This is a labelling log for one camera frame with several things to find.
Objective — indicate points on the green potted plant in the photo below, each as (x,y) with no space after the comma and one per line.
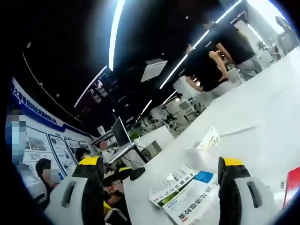
(135,136)

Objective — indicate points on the ceiling light strip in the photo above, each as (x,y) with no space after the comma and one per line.
(114,35)
(228,11)
(173,70)

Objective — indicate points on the red medicine box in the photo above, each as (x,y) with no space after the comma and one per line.
(293,185)

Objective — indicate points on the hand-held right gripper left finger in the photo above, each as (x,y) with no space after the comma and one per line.
(91,192)

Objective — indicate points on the white worn device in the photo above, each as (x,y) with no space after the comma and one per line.
(30,182)

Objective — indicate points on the white desk partition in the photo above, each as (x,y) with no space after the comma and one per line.
(154,134)

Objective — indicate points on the cluster of office workstations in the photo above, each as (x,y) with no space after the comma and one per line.
(178,112)

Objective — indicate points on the ceiling air vent panel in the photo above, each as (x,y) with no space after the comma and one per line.
(153,70)

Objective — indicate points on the blue white wall poster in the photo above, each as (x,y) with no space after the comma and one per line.
(39,140)

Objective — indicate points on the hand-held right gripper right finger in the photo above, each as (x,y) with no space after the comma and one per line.
(230,194)

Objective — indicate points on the grey standing desk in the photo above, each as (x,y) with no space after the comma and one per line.
(124,151)

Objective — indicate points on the white blue medicine box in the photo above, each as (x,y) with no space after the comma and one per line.
(182,194)

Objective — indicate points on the hanging display screen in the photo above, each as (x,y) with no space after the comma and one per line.
(98,91)

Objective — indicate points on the computer monitor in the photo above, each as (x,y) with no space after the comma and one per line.
(120,133)

